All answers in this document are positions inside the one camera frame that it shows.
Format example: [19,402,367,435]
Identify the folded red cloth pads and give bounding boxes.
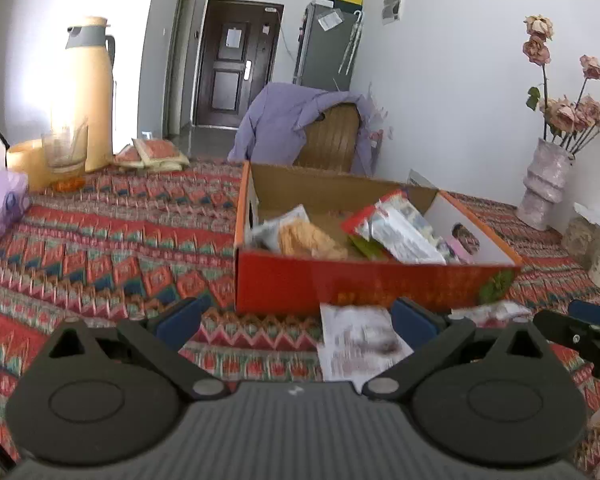
[114,139,189,172]

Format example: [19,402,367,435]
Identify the white printed snack packet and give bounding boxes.
[316,304,414,393]

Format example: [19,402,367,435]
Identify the orange cardboard box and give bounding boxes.
[235,162,524,316]

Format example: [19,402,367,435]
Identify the textured pink vase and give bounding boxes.
[516,139,574,231]

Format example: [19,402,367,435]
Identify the dark entrance door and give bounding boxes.
[194,0,284,129]

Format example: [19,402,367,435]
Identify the purple jacket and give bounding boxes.
[227,82,373,177]

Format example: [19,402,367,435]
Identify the beige patterned jar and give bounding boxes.
[562,203,600,288]

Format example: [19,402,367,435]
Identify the clear bag yellow biscuits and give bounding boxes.
[246,205,348,260]

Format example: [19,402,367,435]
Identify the yellow thermos jug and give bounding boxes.
[65,16,116,172]

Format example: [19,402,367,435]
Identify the wooden chair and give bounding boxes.
[294,103,360,172]

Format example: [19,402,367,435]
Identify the red white snack packet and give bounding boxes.
[341,190,474,264]

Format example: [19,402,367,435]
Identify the purple tissue pack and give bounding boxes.
[0,169,31,239]

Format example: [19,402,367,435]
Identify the glass cup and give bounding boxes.
[41,120,88,177]

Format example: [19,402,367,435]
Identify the dried pink flowers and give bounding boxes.
[521,14,600,158]

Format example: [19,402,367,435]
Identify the small pink snack packet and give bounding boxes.
[448,300,533,327]

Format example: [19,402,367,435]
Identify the grey refrigerator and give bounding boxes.
[292,2,364,91]

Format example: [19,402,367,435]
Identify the yellow box on fridge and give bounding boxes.
[328,0,363,13]

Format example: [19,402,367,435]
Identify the yellow round container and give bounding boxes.
[6,139,53,192]

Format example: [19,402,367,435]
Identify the wall electrical panel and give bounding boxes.
[381,0,405,25]

